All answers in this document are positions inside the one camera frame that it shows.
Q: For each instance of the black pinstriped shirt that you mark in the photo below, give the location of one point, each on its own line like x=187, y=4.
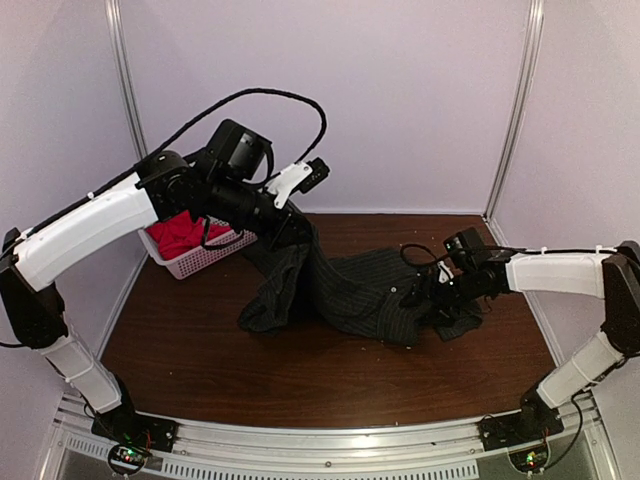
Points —
x=358, y=295

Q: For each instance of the red garment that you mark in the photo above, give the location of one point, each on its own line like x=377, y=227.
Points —
x=177, y=236

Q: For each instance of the left aluminium corner post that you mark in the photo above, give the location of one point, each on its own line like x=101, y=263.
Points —
x=119, y=48

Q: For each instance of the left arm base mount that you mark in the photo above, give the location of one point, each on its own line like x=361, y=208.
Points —
x=136, y=437

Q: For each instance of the white plastic laundry basket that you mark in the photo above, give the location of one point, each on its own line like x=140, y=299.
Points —
x=217, y=243

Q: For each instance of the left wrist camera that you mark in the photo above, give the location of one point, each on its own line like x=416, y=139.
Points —
x=298, y=177

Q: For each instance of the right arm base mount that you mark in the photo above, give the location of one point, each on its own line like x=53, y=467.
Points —
x=526, y=434

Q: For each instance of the aluminium corner post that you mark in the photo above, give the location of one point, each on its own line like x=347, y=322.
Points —
x=119, y=48
x=529, y=59

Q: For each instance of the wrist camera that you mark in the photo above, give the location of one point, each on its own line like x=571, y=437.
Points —
x=298, y=177
x=463, y=249

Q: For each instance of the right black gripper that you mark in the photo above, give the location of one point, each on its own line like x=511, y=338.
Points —
x=432, y=295

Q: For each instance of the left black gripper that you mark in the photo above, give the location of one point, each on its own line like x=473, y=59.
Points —
x=280, y=236

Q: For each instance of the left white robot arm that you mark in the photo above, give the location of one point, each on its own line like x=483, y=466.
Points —
x=154, y=190

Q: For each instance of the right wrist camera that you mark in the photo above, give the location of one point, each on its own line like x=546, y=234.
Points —
x=463, y=249

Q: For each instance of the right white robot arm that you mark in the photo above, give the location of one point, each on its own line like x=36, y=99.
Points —
x=604, y=277

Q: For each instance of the right aluminium corner post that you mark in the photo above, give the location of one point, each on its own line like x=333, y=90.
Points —
x=529, y=59

